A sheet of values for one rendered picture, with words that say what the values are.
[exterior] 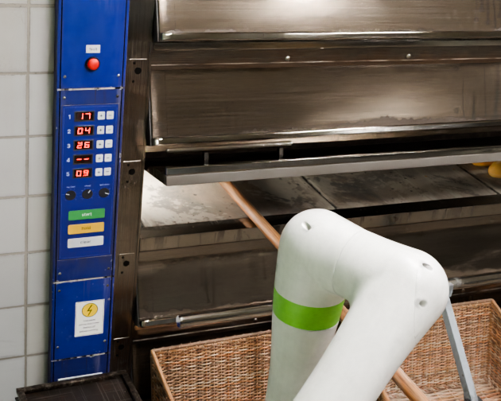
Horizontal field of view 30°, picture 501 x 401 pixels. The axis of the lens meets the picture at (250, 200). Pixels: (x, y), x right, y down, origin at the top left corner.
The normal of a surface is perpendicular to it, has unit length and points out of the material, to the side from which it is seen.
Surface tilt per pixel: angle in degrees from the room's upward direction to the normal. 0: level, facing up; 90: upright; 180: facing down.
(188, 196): 0
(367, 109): 70
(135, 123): 90
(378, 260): 39
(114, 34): 90
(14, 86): 90
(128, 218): 90
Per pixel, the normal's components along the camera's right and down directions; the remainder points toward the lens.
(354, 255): -0.38, -0.44
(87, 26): 0.40, 0.43
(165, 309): 0.41, 0.10
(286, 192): 0.11, -0.90
